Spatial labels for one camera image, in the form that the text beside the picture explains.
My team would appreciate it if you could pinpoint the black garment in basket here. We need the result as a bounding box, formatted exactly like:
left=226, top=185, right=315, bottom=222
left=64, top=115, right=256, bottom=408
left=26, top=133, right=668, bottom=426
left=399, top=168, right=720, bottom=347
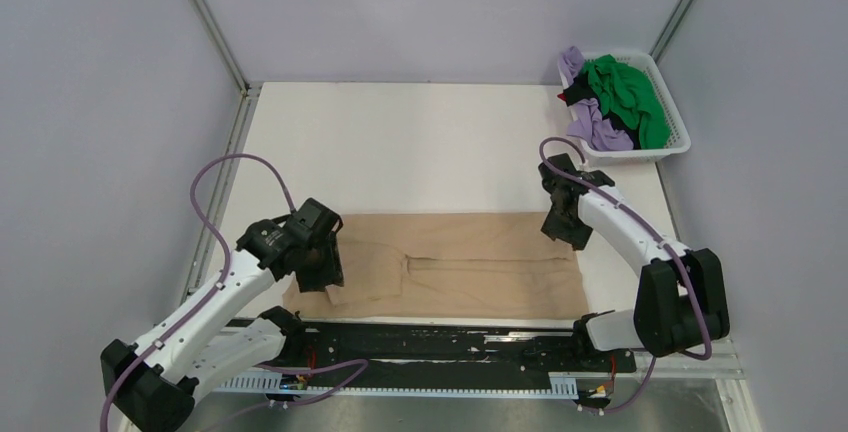
left=558, top=73, right=640, bottom=151

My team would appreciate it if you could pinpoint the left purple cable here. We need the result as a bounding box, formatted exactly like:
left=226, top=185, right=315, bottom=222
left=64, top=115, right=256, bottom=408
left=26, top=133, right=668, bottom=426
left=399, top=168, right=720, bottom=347
left=99, top=153, right=370, bottom=432

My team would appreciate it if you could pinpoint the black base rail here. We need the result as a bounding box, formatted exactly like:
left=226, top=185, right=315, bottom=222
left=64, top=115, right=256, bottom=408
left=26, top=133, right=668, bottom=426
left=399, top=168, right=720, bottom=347
left=266, top=321, right=637, bottom=388

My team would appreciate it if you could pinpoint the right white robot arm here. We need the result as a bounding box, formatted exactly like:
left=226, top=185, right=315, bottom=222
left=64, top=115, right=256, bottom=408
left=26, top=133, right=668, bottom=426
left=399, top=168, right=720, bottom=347
left=538, top=154, right=730, bottom=370

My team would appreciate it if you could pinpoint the right corner metal post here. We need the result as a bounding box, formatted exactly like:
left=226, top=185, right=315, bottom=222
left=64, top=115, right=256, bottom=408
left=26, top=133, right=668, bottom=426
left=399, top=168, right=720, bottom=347
left=649, top=0, right=696, bottom=63

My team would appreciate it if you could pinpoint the white slotted cable duct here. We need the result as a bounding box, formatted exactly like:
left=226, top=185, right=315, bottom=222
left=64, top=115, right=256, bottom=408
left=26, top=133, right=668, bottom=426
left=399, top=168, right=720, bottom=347
left=214, top=370, right=579, bottom=400

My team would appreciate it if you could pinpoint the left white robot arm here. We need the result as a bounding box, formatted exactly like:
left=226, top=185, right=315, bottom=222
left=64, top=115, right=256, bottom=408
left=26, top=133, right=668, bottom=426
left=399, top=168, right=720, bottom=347
left=100, top=198, right=344, bottom=431

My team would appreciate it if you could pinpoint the lavender t shirt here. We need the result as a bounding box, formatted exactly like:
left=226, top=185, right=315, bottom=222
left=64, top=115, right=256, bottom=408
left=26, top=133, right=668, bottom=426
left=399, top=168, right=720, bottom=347
left=557, top=46, right=636, bottom=152

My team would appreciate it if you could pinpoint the aluminium frame rail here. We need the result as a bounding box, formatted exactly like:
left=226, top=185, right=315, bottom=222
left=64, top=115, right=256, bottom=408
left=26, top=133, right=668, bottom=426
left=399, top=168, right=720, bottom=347
left=140, top=326, right=745, bottom=381

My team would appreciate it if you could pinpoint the green t shirt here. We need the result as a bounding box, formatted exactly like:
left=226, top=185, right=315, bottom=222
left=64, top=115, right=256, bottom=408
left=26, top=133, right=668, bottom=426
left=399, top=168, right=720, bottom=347
left=582, top=54, right=671, bottom=149

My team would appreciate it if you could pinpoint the white plastic laundry basket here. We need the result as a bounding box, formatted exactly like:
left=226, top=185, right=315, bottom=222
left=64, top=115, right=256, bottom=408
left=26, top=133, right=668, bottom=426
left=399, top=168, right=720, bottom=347
left=557, top=47, right=691, bottom=166

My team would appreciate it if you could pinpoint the beige t shirt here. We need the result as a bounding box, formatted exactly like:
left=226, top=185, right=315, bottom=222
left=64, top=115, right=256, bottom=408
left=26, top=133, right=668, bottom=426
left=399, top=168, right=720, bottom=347
left=282, top=212, right=589, bottom=320

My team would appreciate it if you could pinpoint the corner metal post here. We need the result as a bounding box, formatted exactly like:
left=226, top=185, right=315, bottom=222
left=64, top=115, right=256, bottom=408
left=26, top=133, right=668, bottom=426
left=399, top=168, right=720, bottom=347
left=649, top=0, right=696, bottom=63
left=189, top=0, right=250, bottom=95

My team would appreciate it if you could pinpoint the left corner metal post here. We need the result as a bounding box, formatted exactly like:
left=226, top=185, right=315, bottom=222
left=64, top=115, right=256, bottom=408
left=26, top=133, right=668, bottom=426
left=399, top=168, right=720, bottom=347
left=189, top=0, right=250, bottom=95

